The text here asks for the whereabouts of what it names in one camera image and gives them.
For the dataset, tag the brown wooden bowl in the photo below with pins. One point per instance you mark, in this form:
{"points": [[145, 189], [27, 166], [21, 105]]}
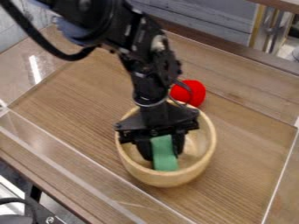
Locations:
{"points": [[198, 151]]}

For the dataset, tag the black table leg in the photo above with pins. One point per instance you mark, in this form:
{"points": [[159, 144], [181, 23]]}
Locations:
{"points": [[35, 193]]}

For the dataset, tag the gold metal chair frame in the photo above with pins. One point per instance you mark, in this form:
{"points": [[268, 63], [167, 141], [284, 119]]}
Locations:
{"points": [[270, 30]]}

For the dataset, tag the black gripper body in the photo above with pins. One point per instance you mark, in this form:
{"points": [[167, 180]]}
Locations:
{"points": [[157, 121]]}

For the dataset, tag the red plush tomato toy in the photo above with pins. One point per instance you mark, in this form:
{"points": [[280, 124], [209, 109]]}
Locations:
{"points": [[189, 91]]}

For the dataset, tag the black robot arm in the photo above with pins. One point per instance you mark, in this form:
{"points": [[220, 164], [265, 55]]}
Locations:
{"points": [[114, 25]]}

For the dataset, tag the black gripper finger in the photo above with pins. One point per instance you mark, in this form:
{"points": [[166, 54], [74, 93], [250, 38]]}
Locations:
{"points": [[178, 142], [145, 148]]}

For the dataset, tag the green stick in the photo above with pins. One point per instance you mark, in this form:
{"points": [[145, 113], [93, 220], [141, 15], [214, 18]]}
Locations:
{"points": [[165, 159]]}

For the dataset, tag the clear acrylic front panel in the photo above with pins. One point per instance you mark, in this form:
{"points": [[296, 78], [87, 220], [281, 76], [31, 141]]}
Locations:
{"points": [[62, 148]]}

